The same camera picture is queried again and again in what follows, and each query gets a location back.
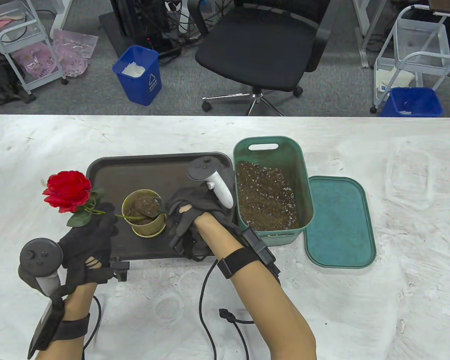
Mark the person's right hand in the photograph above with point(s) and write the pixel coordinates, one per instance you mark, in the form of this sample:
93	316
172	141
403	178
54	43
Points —
202	200

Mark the person's left hand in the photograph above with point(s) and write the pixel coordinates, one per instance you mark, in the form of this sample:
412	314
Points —
89	247

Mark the green plastic garden scoop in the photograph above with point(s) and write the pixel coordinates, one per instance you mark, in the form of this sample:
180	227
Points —
150	206

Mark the brown potting mix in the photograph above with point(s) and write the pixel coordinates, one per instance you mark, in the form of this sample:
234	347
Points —
137	215
264	202

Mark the red artificial rose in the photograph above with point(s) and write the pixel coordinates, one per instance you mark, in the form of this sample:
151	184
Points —
67	191

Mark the teal plastic bin lid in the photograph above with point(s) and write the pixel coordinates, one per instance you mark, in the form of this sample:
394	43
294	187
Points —
341	225

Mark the person's left forearm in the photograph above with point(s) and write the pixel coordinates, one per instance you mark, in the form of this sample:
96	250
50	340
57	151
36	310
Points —
77	300

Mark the person's right forearm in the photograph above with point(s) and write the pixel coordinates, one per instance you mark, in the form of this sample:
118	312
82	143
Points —
262	300

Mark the gray right hand controller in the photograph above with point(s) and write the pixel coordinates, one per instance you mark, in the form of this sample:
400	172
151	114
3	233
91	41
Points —
221	187

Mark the gray hand controller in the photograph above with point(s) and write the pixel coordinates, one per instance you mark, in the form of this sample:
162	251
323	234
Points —
40	258
221	187

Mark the gray left hand controller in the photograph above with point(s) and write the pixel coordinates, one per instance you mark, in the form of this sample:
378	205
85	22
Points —
40	258

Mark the dark brown plastic tray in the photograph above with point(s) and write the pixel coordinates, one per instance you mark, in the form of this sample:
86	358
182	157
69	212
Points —
153	176

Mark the gold ribbed flower pot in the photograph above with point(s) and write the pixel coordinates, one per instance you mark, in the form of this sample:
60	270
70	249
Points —
150	228

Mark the teal plastic storage bin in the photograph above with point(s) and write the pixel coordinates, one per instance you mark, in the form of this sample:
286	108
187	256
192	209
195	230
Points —
303	180

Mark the blue bin with white paper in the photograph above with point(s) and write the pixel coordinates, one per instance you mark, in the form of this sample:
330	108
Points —
142	84

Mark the black office chair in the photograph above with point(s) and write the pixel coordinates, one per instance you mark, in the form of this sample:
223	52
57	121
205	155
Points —
255	48

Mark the dark backpack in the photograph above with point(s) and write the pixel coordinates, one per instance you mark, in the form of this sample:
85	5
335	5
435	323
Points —
0	86

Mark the white power strip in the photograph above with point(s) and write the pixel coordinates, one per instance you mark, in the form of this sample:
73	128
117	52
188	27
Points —
182	17

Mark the black computer tower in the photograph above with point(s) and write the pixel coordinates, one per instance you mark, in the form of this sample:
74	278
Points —
142	22

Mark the pink plastic bag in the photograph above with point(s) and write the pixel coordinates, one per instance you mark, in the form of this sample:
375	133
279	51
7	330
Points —
75	48

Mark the white cart with pink bag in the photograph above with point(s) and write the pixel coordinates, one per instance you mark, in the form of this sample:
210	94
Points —
11	41

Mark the blue plastic waste bin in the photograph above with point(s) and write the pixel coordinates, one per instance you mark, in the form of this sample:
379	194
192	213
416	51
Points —
412	107

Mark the white cart with white box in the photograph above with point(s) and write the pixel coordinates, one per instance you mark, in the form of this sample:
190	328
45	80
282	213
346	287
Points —
420	37

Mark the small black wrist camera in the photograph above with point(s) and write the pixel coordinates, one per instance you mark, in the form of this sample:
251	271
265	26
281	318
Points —
183	243
120	270

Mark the white table leg frame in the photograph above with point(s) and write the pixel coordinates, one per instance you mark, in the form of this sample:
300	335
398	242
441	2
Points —
62	15
362	37

